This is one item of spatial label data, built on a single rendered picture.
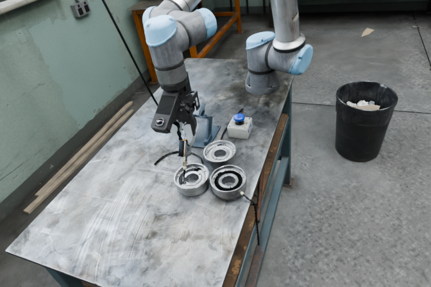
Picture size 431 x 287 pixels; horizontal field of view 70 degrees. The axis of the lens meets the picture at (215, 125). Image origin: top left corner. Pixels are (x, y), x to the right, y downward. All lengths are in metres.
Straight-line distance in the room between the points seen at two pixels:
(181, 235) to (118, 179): 0.32
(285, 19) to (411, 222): 1.30
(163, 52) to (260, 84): 0.65
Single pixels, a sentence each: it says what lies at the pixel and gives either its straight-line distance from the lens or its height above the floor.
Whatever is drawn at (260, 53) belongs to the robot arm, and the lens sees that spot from 1.24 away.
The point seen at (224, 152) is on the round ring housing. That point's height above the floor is 0.82.
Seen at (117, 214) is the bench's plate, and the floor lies 0.80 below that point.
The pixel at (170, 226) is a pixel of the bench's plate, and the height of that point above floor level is 0.80.
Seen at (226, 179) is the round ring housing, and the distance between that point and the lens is 0.93.
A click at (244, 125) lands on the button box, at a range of 1.07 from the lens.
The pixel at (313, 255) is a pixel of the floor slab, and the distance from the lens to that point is 1.74.
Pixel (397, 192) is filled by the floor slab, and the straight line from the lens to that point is 2.09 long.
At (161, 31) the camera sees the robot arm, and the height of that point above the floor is 1.27.
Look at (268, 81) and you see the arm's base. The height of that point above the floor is 0.86.
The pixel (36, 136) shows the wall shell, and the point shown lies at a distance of 2.51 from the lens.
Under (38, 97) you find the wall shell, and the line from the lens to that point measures 2.49.
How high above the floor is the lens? 1.49
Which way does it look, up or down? 36 degrees down
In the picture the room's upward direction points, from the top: 10 degrees counter-clockwise
